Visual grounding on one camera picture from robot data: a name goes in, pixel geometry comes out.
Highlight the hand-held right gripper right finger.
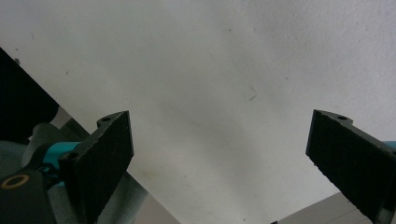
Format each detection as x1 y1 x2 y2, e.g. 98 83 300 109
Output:
305 108 396 224

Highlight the dark cloth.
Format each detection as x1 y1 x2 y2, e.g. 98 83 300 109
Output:
0 47 61 145

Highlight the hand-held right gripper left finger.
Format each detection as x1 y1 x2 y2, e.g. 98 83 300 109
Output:
58 110 134 224

